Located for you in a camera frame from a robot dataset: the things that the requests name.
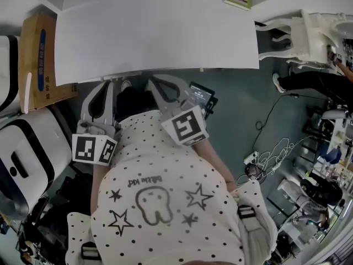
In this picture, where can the brown cardboard box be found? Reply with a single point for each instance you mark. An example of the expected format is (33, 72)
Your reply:
(41, 65)

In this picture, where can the black tablet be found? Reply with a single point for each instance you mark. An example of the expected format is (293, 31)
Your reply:
(201, 92)

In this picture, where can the person's left forearm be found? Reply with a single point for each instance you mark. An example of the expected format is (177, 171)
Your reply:
(99, 181)

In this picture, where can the person's right shoe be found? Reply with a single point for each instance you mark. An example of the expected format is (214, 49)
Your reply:
(147, 87)

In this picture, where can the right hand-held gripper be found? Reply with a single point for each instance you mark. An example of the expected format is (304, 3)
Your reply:
(184, 126)

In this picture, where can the white power strip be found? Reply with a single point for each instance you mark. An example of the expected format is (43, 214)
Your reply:
(250, 158)

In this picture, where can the person's left shoe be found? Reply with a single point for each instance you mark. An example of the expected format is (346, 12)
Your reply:
(126, 85)

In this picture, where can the person's shoe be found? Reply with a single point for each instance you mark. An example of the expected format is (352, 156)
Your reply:
(147, 87)
(126, 85)

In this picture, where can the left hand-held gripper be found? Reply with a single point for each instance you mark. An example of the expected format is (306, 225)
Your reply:
(85, 148)

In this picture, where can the person's right forearm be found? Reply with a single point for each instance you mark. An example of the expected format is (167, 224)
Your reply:
(215, 164)

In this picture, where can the person's dark trousers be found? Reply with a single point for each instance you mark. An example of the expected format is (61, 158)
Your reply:
(135, 101)

